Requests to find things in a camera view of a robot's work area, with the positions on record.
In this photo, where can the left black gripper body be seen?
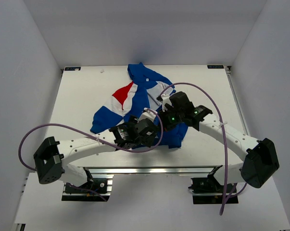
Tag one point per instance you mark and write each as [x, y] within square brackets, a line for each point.
[147, 140]

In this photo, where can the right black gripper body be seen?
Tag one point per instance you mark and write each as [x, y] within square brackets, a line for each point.
[171, 118]

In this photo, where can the blue white red jacket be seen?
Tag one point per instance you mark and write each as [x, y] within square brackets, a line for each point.
[130, 100]

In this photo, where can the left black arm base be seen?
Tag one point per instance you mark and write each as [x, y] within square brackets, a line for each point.
[96, 189]

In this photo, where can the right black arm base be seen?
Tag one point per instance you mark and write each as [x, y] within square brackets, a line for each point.
[206, 191]

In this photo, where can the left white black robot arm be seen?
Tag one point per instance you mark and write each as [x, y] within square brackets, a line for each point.
[53, 159]

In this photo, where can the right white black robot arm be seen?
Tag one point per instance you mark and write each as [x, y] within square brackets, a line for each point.
[259, 158]

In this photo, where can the right blue corner sticker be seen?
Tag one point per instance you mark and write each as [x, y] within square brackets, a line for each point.
[215, 66]

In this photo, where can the blue corner sticker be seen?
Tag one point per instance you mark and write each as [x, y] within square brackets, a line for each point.
[215, 66]
[74, 68]

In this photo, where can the left blue corner sticker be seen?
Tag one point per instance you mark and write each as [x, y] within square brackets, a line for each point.
[74, 68]

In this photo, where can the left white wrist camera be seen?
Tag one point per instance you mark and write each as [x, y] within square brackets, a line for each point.
[148, 114]

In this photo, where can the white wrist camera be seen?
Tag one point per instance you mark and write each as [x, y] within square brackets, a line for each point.
[165, 101]
[148, 114]

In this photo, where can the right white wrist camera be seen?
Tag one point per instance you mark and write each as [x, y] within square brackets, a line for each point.
[165, 101]

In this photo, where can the aluminium table rail frame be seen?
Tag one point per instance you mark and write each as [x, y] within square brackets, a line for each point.
[82, 93]

